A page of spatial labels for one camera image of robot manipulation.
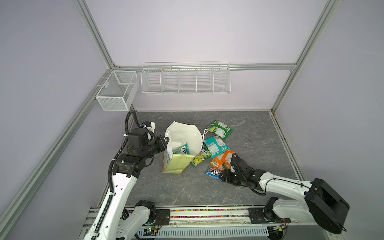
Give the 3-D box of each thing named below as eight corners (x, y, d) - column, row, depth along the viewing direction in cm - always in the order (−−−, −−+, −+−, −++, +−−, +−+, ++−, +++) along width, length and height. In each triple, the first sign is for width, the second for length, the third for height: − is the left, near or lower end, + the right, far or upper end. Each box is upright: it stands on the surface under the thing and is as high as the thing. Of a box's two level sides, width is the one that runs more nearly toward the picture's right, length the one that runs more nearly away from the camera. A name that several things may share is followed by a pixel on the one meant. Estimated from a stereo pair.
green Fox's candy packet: (206, 130, 111) (206, 127, 108) (215, 121, 117) (216, 118, 114) (223, 141, 105) (223, 138, 102) (231, 132, 110) (232, 129, 107)
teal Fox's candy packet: (212, 157, 95) (212, 156, 93) (201, 142, 102) (201, 140, 101) (228, 149, 99) (228, 147, 97) (216, 134, 106) (217, 132, 105)
